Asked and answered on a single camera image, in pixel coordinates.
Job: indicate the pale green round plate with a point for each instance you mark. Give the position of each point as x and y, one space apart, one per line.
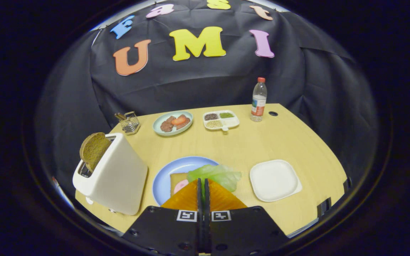
157 125

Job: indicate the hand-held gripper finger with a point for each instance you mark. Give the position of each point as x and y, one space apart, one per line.
200 227
207 227

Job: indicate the brown toast slice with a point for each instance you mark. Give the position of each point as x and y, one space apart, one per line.
93 149

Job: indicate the green lettuce leaf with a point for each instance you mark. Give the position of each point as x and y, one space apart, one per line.
219 176

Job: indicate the clear plastic water bottle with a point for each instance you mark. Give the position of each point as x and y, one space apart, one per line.
258 106

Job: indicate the white square plate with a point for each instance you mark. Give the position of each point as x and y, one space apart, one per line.
274 179

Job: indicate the red tomato slice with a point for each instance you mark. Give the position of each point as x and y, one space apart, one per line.
179 120

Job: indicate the pink ham slice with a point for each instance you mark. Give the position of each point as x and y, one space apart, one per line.
180 186

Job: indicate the blue round plate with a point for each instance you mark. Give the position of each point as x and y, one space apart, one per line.
166 174

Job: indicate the black backdrop cloth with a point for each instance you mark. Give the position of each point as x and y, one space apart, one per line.
198 81

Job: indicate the black table grommet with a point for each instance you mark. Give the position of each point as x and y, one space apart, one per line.
273 113

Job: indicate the brown meat patty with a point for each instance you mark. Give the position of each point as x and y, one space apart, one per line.
167 125
184 124

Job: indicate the white toaster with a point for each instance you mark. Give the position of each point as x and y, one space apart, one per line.
119 177

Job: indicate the light bread slice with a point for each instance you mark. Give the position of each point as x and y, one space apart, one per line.
176 177

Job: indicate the white divided condiment dish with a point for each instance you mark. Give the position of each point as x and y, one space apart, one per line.
230 122

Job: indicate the black table clamp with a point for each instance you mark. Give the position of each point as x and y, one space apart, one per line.
347 185
324 207

